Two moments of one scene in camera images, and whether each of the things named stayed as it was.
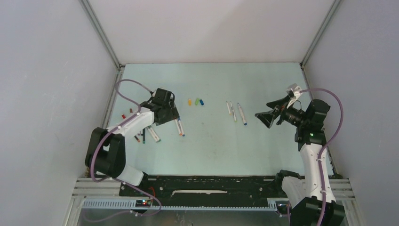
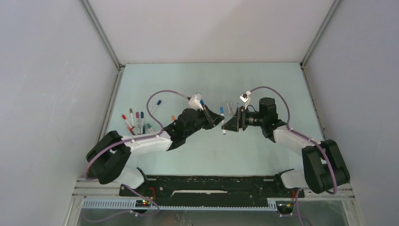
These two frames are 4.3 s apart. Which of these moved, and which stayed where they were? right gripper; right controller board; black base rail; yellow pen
Moved: right gripper
Stayed: yellow pen; black base rail; right controller board
